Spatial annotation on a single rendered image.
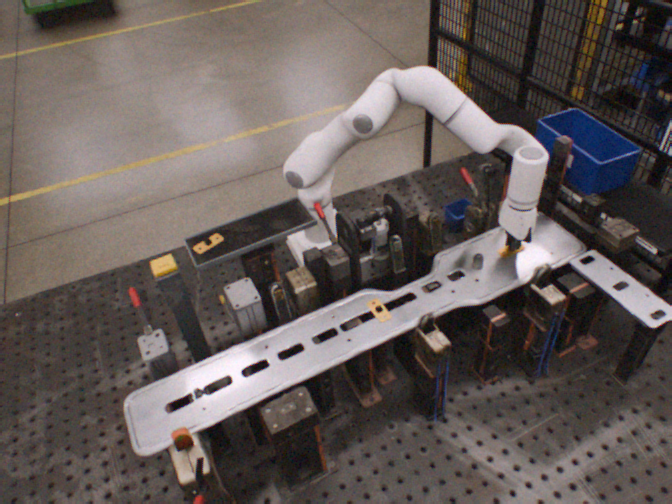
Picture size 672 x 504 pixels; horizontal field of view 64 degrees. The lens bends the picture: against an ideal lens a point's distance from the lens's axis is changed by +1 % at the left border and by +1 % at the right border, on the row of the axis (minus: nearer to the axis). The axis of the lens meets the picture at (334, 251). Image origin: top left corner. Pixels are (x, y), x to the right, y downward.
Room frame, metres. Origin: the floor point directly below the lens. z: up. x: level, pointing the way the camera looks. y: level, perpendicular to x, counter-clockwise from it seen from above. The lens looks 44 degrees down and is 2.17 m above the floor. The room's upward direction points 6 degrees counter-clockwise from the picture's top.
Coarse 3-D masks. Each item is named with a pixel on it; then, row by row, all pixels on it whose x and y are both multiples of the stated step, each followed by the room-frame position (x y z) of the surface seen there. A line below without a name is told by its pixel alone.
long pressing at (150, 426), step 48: (480, 240) 1.20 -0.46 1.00; (576, 240) 1.15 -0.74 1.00; (480, 288) 1.00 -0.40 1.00; (288, 336) 0.91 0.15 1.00; (336, 336) 0.89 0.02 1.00; (384, 336) 0.87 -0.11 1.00; (192, 384) 0.79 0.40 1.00; (240, 384) 0.77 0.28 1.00; (288, 384) 0.76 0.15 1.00; (144, 432) 0.67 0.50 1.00; (192, 432) 0.66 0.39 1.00
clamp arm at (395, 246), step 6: (390, 240) 1.14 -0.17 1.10; (396, 240) 1.14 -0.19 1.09; (390, 246) 1.14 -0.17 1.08; (396, 246) 1.13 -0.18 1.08; (390, 252) 1.14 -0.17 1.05; (396, 252) 1.13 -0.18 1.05; (402, 252) 1.14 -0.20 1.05; (390, 258) 1.14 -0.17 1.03; (396, 258) 1.13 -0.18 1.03; (402, 258) 1.13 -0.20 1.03; (396, 264) 1.12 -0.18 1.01; (402, 264) 1.13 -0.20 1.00; (396, 270) 1.12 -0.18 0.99
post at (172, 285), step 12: (168, 276) 1.05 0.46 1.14; (180, 276) 1.06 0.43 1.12; (168, 288) 1.05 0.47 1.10; (180, 288) 1.06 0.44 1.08; (168, 300) 1.04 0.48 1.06; (180, 300) 1.05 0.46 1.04; (180, 312) 1.05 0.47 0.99; (192, 312) 1.07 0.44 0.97; (180, 324) 1.05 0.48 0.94; (192, 324) 1.06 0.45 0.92; (192, 336) 1.05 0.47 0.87; (204, 336) 1.07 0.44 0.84; (192, 348) 1.05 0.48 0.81; (204, 348) 1.06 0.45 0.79; (192, 360) 1.08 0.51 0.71
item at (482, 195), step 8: (480, 168) 1.28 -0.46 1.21; (488, 168) 1.29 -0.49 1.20; (480, 176) 1.28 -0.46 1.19; (488, 176) 1.25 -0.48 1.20; (480, 184) 1.27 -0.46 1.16; (488, 184) 1.28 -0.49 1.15; (480, 192) 1.27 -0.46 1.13; (488, 192) 1.28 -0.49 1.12; (480, 200) 1.27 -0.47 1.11; (488, 200) 1.27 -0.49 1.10; (480, 208) 1.26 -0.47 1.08; (488, 208) 1.27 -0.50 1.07
